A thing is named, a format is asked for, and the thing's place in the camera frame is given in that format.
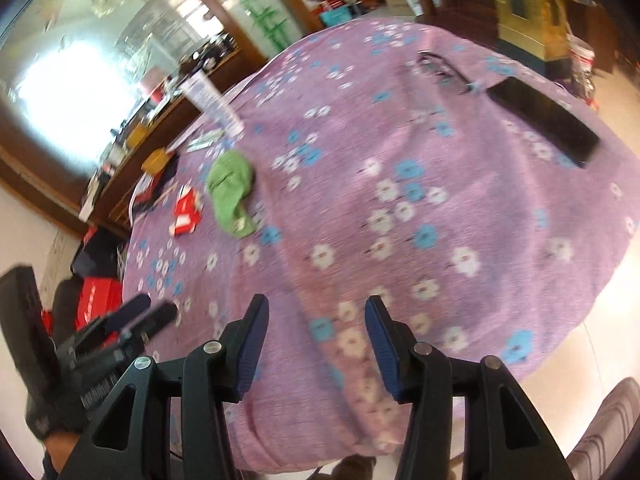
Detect black leather sofa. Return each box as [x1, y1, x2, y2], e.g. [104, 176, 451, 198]
[50, 277, 83, 346]

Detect red gift bag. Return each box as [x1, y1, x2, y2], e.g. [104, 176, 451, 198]
[75, 277, 123, 328]

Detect bamboo print glass panel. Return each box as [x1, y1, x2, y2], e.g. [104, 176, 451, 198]
[202, 0, 292, 50]

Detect white lotion tube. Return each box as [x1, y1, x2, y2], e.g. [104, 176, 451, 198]
[180, 72, 245, 136]

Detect wooden headboard cabinet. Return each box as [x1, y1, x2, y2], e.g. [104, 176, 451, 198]
[80, 47, 266, 241]

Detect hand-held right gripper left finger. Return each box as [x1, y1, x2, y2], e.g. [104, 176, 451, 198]
[60, 294, 271, 480]

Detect person's left forearm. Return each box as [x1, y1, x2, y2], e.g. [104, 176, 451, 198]
[42, 432, 81, 478]

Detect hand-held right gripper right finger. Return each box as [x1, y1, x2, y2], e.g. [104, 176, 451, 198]
[364, 296, 576, 480]

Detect yellow plastic container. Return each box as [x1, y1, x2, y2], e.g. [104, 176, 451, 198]
[141, 149, 171, 173]

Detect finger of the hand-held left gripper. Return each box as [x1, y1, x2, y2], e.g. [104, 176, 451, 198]
[75, 294, 152, 350]
[119, 301, 180, 350]

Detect crumpled red white packet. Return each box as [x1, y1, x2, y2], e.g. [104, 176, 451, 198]
[169, 185, 203, 237]

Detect purple floral tablecloth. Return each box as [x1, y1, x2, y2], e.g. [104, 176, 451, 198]
[120, 17, 640, 473]

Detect black shopping bag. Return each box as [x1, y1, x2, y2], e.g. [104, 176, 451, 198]
[70, 230, 126, 281]

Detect golden yellow cabinet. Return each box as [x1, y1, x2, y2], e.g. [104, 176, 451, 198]
[492, 0, 571, 61]

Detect black smartphone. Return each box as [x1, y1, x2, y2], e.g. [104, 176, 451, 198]
[487, 76, 601, 168]

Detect green towel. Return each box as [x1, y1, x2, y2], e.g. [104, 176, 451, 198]
[206, 151, 257, 239]

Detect black eyeglasses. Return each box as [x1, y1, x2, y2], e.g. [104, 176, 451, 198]
[415, 51, 483, 95]

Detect dark red flat packet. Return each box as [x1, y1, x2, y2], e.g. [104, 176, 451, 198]
[135, 157, 182, 211]

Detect white bucket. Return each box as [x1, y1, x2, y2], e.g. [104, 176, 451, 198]
[570, 35, 597, 79]

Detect pale ruler strips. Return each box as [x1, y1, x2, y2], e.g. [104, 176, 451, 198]
[185, 127, 226, 153]

